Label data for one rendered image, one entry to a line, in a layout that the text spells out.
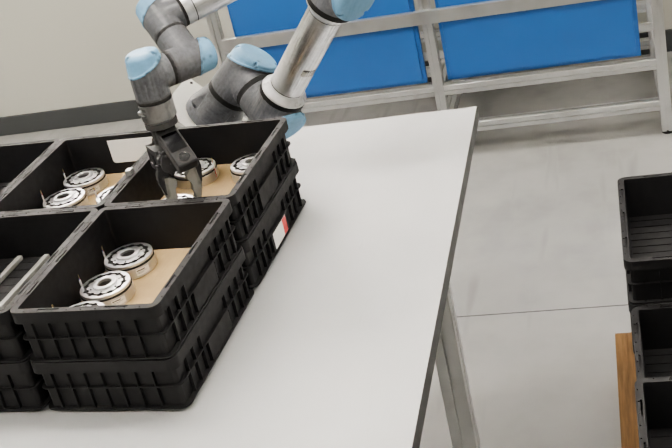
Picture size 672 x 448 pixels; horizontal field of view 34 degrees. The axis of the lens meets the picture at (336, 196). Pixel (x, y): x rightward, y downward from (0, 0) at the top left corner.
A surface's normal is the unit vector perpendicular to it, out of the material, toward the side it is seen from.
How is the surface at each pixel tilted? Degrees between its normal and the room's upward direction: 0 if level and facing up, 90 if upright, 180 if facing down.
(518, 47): 90
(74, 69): 90
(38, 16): 90
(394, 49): 90
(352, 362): 0
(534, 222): 0
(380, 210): 0
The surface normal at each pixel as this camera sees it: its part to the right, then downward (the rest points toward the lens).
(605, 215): -0.21, -0.88
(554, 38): -0.18, 0.47
